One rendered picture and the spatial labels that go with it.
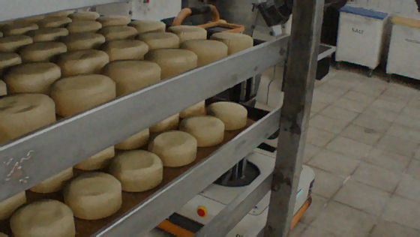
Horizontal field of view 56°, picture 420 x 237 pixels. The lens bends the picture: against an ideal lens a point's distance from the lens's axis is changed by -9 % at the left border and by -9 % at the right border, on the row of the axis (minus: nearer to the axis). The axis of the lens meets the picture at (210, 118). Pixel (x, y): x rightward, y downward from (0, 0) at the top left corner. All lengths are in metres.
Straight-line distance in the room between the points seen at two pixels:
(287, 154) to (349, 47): 4.53
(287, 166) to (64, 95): 0.34
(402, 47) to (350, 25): 0.65
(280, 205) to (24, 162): 0.42
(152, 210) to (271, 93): 1.33
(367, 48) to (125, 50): 4.66
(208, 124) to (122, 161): 0.12
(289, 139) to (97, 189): 0.28
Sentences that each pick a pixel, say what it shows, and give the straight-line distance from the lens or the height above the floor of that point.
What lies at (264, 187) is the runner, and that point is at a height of 0.96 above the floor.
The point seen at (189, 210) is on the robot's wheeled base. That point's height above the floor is 0.23.
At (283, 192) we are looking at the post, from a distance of 0.58.
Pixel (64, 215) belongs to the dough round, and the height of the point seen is 1.06.
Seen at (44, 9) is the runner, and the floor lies 1.22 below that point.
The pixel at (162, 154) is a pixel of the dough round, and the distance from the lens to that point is 0.42.
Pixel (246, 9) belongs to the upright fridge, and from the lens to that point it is 5.30.
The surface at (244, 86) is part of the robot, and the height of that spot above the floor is 0.71.
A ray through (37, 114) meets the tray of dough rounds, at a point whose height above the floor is 1.15.
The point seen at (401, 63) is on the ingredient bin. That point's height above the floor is 0.26.
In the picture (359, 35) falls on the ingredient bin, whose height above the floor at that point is 0.46.
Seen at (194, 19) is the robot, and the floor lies 0.93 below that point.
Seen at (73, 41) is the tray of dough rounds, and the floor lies 1.15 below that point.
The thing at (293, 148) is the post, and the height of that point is 1.02.
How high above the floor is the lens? 1.25
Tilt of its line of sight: 22 degrees down
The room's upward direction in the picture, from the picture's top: 3 degrees clockwise
